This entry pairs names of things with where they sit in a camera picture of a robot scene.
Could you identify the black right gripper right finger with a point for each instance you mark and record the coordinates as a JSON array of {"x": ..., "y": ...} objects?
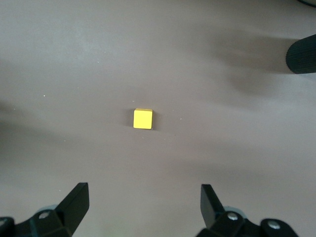
[{"x": 212, "y": 209}]

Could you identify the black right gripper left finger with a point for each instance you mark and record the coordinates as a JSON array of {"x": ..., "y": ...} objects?
[{"x": 74, "y": 207}]

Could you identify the yellow wooden cube block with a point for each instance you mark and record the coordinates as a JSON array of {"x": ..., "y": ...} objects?
[{"x": 142, "y": 119}]

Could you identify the brown table cover sheet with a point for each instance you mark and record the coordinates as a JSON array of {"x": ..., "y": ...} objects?
[{"x": 74, "y": 74}]

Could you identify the black ribbed cylinder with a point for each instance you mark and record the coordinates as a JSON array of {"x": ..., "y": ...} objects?
[{"x": 303, "y": 56}]

